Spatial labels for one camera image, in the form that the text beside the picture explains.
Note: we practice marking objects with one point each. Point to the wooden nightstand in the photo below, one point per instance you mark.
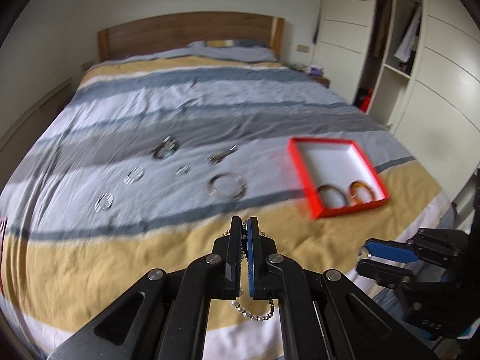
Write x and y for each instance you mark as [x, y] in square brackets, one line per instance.
[314, 72]

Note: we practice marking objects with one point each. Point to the thin silver bangle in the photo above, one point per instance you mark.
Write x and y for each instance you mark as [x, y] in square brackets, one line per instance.
[214, 186]

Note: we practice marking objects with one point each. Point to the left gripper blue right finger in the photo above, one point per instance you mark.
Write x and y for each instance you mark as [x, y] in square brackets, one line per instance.
[256, 260]

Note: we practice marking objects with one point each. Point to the low wall cabinet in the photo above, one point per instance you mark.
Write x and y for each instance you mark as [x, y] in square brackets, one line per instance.
[20, 137]

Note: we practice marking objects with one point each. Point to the red jewelry box tray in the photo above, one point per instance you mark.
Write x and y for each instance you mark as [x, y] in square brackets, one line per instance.
[319, 161]

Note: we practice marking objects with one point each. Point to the striped duvet cover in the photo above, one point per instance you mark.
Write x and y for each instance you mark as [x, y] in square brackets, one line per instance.
[117, 184]

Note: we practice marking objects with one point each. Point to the dark brown bangle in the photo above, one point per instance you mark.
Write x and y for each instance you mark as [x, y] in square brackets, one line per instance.
[332, 196]

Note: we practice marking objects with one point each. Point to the grey pillow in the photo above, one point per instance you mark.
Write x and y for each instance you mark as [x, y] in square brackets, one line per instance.
[243, 50]

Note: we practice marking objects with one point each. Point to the amber orange bangle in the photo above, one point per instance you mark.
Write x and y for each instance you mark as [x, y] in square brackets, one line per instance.
[361, 193]

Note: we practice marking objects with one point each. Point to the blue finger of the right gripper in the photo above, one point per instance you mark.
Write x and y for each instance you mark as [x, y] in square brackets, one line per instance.
[391, 250]

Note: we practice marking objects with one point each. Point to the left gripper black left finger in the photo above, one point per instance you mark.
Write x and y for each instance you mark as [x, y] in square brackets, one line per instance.
[233, 257]

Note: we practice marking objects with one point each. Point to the white wardrobe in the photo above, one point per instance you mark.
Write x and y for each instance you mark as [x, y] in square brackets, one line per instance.
[418, 63]

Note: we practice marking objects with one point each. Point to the wooden headboard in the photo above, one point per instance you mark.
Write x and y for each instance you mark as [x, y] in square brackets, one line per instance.
[166, 32]

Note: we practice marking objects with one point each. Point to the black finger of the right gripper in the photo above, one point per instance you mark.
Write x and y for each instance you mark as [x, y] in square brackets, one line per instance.
[385, 275]

